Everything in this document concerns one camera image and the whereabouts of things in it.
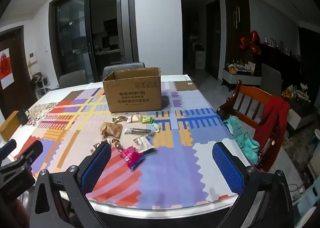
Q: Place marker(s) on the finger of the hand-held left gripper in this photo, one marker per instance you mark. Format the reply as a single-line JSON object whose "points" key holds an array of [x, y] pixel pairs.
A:
{"points": [[7, 147], [32, 152]]}

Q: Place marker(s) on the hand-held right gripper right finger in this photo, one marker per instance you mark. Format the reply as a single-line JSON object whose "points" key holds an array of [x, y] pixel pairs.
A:
{"points": [[228, 168]]}

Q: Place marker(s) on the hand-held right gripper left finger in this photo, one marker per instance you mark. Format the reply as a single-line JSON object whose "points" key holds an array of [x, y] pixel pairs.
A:
{"points": [[96, 168]]}

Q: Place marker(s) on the silver pink candy wrapper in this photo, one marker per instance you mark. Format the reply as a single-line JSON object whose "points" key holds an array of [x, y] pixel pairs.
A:
{"points": [[96, 146]]}

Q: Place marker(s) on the red gold twisted candy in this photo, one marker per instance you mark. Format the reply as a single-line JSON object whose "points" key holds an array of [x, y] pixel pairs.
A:
{"points": [[117, 144]]}

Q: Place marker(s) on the pink snack packet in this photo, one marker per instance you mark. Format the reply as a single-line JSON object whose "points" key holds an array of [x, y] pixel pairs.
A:
{"points": [[130, 154]]}

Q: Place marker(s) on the brown snack packet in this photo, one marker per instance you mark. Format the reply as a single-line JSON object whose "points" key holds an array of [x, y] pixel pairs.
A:
{"points": [[111, 129]]}

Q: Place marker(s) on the silver white snack packet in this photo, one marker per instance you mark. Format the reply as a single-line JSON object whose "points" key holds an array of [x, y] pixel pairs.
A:
{"points": [[145, 145]]}

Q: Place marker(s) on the gold foil snack packet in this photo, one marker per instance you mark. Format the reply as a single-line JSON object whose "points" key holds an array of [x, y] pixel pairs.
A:
{"points": [[119, 119]]}

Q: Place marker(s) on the long dark snack bar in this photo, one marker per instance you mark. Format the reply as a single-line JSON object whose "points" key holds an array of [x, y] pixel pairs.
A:
{"points": [[136, 130]]}

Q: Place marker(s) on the clear packet with yellow cake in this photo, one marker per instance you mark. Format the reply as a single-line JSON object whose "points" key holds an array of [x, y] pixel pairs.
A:
{"points": [[133, 119]]}

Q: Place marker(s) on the green snack packet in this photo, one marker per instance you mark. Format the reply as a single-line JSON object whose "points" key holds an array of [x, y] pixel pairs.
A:
{"points": [[147, 119]]}

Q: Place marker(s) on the pale green candy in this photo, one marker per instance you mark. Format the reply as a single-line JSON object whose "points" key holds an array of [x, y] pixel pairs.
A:
{"points": [[155, 127]]}

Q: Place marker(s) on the brown cardboard box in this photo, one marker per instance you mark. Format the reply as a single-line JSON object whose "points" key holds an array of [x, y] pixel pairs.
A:
{"points": [[135, 98]]}

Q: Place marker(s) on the light wooden box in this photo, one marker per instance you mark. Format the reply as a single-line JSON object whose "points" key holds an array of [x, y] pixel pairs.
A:
{"points": [[8, 128]]}

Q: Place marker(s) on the teal cloth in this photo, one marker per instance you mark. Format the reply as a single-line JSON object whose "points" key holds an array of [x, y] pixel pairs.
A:
{"points": [[243, 140]]}

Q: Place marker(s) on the small black case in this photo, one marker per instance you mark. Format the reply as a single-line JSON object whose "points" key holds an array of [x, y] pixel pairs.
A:
{"points": [[23, 117]]}

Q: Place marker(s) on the colourful patterned tablecloth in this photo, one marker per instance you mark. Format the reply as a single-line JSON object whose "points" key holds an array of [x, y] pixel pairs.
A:
{"points": [[175, 168]]}

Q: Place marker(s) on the red garment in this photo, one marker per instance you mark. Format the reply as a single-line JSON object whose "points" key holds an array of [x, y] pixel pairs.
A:
{"points": [[272, 123]]}

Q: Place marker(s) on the small white rack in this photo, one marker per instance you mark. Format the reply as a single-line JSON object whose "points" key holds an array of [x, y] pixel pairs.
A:
{"points": [[41, 84]]}

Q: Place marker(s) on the red-brown wooden chair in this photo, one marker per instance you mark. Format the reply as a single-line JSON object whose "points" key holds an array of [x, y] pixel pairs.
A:
{"points": [[250, 98]]}

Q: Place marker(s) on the brown wooden door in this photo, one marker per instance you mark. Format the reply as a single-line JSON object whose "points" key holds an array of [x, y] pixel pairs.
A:
{"points": [[20, 73]]}

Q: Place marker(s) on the red paper door decoration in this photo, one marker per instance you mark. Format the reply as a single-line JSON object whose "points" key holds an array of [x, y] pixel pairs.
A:
{"points": [[4, 68]]}

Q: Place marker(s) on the grey upholstered chair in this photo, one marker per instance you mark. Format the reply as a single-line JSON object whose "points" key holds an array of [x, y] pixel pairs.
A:
{"points": [[72, 78], [270, 78], [120, 67]]}

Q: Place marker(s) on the white coffee table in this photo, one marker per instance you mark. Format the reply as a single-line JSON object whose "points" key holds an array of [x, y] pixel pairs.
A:
{"points": [[300, 120]]}

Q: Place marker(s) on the pale blue plastic stool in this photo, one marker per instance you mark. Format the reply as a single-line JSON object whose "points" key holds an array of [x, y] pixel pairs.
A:
{"points": [[310, 203]]}

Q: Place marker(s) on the white low cabinet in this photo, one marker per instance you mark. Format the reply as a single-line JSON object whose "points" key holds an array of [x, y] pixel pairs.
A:
{"points": [[235, 78]]}

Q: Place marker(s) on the orange fruits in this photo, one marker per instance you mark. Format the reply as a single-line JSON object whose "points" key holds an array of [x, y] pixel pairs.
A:
{"points": [[287, 94]]}

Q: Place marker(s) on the dark framed sliding glass door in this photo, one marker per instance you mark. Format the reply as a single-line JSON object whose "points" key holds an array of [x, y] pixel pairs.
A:
{"points": [[72, 43]]}

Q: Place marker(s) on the dark sideboard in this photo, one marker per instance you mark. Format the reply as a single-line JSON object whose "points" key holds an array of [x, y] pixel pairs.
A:
{"points": [[280, 58]]}

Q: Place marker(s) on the red foil balloon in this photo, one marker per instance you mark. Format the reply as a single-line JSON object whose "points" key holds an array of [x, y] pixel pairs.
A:
{"points": [[252, 40]]}

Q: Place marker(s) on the silver refrigerator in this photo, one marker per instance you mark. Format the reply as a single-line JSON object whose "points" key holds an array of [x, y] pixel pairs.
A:
{"points": [[122, 30]]}

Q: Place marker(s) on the white wall intercom panel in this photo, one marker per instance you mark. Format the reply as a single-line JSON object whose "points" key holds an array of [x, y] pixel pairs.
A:
{"points": [[33, 57]]}

